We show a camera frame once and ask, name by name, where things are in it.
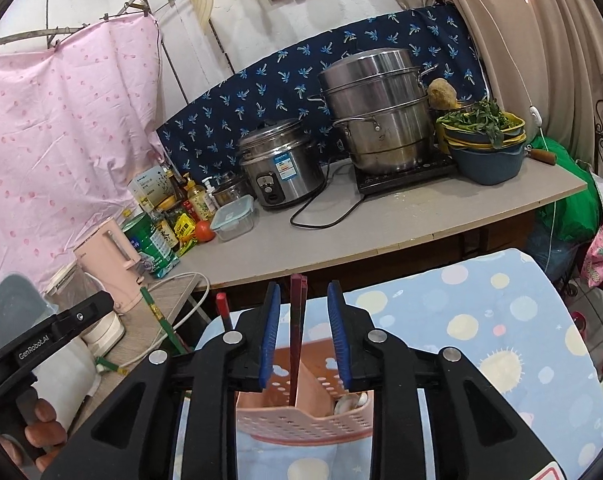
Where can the beige curtain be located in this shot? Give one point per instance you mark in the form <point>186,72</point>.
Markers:
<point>531,35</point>

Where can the yellow snack packet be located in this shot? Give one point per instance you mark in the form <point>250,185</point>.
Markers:
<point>184,230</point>

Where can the yellow colander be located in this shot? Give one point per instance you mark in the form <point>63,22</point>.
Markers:
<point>461,140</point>

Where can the white carton box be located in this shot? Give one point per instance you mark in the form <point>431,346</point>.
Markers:
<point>149,182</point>

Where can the small steel pot glass lid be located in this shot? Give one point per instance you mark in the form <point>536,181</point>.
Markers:
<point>229,192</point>

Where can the blue dotted blanket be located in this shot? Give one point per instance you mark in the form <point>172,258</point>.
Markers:
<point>481,310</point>

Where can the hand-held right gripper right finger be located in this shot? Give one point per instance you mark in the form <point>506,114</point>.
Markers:
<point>339,330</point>

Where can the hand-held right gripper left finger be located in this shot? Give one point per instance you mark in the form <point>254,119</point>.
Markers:
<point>270,330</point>

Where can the jar with orange lid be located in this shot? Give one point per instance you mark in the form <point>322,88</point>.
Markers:
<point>167,202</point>

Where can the steel rice cooker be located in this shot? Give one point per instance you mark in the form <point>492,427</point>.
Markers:
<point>281,170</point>

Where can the steel steamer pot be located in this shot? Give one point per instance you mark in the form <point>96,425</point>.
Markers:
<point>376,110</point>

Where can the pink floral sheet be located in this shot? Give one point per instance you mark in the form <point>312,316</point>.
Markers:
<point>56,135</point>

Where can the green plastic bag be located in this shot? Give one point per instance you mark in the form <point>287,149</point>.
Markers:
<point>571,195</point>

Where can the wooden rolling pin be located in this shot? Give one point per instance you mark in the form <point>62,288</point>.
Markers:
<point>544,156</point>

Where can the black induction cooktop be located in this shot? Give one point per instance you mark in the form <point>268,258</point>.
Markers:
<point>406,177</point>

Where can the pink perforated utensil basket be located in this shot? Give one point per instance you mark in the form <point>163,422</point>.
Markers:
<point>301,420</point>

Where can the green stick with gold band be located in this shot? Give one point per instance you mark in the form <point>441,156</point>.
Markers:
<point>154,310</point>

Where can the dark sauce bottle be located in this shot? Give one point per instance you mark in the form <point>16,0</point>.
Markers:
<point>173,185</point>

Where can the clear food container teal lid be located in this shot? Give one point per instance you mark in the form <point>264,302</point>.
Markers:
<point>234,220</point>

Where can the blue plastic basin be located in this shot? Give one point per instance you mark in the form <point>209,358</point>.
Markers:
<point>486,167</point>

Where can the yellow oil bottle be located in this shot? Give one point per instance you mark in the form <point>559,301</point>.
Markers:
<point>199,205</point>

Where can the red tomato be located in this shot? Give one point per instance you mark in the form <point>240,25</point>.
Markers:
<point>204,232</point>

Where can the white pump bottle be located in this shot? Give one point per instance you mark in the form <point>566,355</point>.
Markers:
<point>210,200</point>

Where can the metal curtain rail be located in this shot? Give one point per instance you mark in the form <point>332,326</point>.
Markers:
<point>26,34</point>

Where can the navy leaf-print cloth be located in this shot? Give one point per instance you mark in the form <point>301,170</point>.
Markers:
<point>281,70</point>

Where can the white ceramic spoon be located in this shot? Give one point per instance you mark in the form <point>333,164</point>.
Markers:
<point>351,402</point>

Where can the loofah sponge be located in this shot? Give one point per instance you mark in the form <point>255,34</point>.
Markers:
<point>441,94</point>

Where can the person's left hand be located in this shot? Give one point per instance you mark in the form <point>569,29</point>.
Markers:
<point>44,435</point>

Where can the green leafy vegetables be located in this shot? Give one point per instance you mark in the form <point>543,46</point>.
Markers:
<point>476,120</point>

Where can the pink electric kettle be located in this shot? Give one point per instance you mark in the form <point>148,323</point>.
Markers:
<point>106,260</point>

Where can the green tin can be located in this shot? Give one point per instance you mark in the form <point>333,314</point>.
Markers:
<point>151,245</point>

